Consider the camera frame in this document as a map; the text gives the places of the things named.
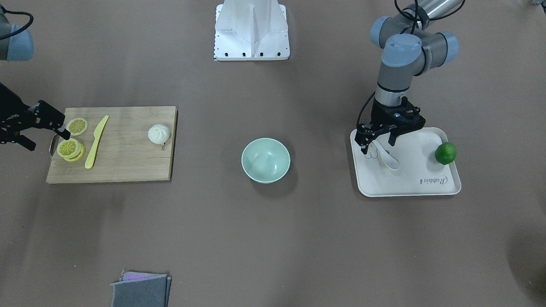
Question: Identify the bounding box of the wooden cutting board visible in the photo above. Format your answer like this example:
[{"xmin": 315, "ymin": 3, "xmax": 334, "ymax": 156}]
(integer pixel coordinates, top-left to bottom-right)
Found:
[{"xmin": 46, "ymin": 106, "xmax": 177, "ymax": 183}]

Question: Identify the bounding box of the upper lemon slice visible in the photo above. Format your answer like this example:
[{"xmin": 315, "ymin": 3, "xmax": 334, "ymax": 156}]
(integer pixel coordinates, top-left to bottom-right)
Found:
[{"xmin": 66, "ymin": 117, "xmax": 89, "ymax": 136}]

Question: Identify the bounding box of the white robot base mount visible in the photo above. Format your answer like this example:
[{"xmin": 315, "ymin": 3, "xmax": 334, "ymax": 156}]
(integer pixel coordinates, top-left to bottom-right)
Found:
[{"xmin": 213, "ymin": 0, "xmax": 290, "ymax": 61}]

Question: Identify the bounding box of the white ceramic spoon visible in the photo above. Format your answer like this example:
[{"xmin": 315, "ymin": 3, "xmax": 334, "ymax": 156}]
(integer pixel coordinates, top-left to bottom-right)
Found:
[{"xmin": 370, "ymin": 140, "xmax": 400, "ymax": 171}]

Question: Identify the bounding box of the white rabbit tray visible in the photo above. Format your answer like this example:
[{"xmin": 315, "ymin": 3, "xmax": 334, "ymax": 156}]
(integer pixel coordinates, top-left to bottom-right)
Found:
[{"xmin": 349, "ymin": 127, "xmax": 462, "ymax": 197}]

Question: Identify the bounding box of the lower lemon slice stack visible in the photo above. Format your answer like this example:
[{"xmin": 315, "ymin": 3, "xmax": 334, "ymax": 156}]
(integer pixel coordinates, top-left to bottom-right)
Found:
[{"xmin": 56, "ymin": 138, "xmax": 86, "ymax": 162}]

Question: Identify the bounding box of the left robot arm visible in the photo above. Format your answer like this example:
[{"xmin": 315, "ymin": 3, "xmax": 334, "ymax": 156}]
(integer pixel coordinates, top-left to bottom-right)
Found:
[{"xmin": 354, "ymin": 0, "xmax": 464, "ymax": 154}]

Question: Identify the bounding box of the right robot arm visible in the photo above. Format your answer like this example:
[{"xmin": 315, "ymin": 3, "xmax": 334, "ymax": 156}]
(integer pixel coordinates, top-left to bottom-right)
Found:
[{"xmin": 0, "ymin": 6, "xmax": 71, "ymax": 151}]

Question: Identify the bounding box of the green lime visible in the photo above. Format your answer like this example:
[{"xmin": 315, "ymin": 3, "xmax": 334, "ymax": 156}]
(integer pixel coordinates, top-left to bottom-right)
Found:
[{"xmin": 434, "ymin": 142, "xmax": 458, "ymax": 165}]

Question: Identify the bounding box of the yellow plastic knife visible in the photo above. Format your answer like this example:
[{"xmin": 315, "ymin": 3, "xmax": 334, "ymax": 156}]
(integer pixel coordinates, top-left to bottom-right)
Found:
[{"xmin": 84, "ymin": 115, "xmax": 109, "ymax": 169}]

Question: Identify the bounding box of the grey folded cloth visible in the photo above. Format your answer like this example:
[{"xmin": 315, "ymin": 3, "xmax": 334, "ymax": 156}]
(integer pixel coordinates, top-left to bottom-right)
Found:
[{"xmin": 111, "ymin": 271, "xmax": 172, "ymax": 307}]

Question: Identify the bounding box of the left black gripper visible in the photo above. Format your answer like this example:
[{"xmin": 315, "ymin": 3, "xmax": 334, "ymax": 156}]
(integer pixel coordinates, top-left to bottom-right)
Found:
[{"xmin": 355, "ymin": 96, "xmax": 426, "ymax": 155}]

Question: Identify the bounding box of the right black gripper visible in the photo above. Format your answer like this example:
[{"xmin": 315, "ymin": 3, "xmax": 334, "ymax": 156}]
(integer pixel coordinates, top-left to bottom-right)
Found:
[{"xmin": 0, "ymin": 83, "xmax": 71, "ymax": 151}]

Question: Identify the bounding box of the mint green bowl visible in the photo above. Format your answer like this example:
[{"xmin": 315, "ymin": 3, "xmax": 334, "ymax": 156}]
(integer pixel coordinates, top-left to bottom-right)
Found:
[{"xmin": 241, "ymin": 138, "xmax": 292, "ymax": 183}]

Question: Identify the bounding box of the white steamed bun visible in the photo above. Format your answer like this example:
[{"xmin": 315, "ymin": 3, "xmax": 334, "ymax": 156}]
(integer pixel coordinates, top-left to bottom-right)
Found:
[{"xmin": 148, "ymin": 124, "xmax": 171, "ymax": 145}]

